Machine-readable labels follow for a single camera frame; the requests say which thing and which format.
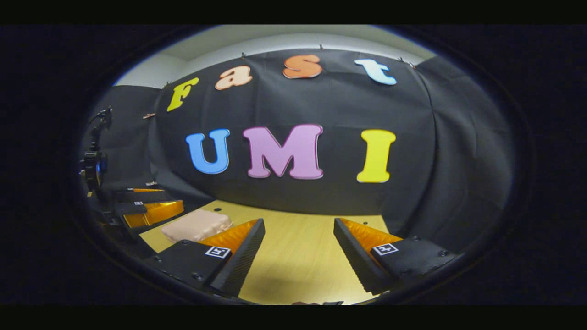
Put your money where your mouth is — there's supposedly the pink suitcase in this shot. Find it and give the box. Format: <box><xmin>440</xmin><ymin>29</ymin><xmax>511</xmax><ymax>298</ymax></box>
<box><xmin>161</xmin><ymin>209</ymin><xmax>233</xmax><ymax>244</ymax></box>

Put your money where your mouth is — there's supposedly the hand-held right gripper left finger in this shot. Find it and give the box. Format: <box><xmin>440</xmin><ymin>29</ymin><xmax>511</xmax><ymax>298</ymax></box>
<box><xmin>149</xmin><ymin>218</ymin><xmax>266</xmax><ymax>297</ymax></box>

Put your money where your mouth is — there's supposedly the black backdrop cloth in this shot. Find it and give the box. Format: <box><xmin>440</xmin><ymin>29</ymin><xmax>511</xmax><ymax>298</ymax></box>
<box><xmin>80</xmin><ymin>48</ymin><xmax>514</xmax><ymax>257</ymax></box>

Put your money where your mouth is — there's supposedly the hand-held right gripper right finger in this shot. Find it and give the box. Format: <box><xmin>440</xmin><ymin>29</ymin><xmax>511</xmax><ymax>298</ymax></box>
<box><xmin>333</xmin><ymin>217</ymin><xmax>459</xmax><ymax>295</ymax></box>

